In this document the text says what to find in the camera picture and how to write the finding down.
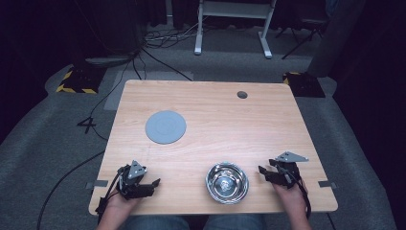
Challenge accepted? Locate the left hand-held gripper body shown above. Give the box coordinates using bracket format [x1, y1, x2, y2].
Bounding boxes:
[116, 159, 148, 201]

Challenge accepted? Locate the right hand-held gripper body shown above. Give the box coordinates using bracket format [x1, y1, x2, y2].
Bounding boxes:
[268, 150, 310, 190]

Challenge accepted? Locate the person's left hand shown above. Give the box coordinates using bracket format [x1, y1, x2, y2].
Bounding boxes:
[106, 191, 142, 215]

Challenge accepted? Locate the person's right hand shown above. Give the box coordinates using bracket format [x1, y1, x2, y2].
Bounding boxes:
[272, 181, 309, 219]

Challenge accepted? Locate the person's left leg in jeans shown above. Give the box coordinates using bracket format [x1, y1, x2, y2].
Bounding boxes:
[123, 215, 192, 230]

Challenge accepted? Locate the person's leg in jeans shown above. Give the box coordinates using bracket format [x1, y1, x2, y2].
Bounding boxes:
[123, 215, 192, 230]
[204, 213, 266, 230]

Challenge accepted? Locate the grey tape strip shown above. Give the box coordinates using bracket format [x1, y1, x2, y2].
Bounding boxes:
[84, 179, 109, 190]
[317, 180, 338, 190]

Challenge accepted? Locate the shiny steel bowl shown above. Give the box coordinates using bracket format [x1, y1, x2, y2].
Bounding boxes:
[205, 161, 250, 205]

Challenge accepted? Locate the person's right leg in jeans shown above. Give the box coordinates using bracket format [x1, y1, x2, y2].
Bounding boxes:
[204, 213, 266, 230]

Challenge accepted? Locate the grey round plate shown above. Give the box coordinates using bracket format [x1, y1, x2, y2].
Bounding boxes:
[145, 109, 188, 146]

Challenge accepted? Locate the black tripod stand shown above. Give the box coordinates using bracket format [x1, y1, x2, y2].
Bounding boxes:
[275, 17, 330, 60]

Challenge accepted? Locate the grey curtain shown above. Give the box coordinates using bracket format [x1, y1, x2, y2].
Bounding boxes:
[305, 0, 368, 79]

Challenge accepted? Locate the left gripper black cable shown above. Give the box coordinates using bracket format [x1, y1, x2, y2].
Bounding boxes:
[95, 165, 126, 223]

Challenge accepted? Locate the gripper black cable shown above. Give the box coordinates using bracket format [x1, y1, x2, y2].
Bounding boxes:
[95, 165, 126, 223]
[285, 171, 312, 220]

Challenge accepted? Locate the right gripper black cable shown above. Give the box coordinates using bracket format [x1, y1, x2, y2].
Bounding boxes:
[285, 171, 312, 220]

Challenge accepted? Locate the long black floor cable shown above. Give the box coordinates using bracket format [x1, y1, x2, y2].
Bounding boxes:
[35, 149, 106, 230]

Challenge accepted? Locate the black yellow striped base plate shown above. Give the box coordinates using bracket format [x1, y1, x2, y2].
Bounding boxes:
[282, 71, 327, 99]
[56, 64, 107, 96]

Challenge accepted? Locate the thin black floor cable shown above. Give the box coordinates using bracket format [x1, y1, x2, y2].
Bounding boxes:
[89, 58, 133, 142]

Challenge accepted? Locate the straight black floor cable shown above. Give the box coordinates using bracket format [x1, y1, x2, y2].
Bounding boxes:
[140, 47, 193, 81]

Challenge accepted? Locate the bundle of floor cables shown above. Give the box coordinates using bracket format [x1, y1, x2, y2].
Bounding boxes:
[142, 18, 205, 50]

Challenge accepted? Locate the white metal desk frame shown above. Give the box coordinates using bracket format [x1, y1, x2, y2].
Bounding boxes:
[193, 0, 278, 59]

